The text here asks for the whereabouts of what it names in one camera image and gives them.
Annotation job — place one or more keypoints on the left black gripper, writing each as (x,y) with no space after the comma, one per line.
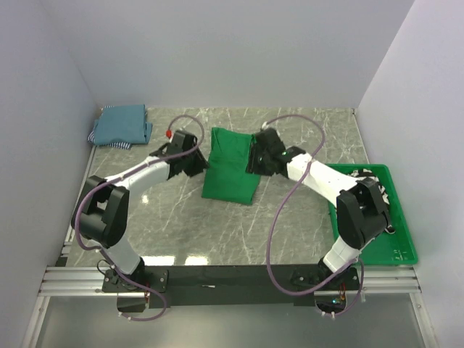
(201,164)

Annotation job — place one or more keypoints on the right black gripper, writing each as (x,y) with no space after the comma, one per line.
(252,167)

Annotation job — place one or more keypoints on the green tank top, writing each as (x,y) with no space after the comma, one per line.
(227,178)

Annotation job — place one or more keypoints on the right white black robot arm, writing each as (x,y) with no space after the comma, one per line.
(361,212)

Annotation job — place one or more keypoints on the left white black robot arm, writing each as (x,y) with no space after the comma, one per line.
(102,212)

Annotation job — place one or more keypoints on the blue white striped tank top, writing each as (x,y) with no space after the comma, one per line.
(119,145)

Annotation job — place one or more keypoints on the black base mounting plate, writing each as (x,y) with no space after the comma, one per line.
(229,285)

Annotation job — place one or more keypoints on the green plastic tray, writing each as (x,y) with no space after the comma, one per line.
(387,249)

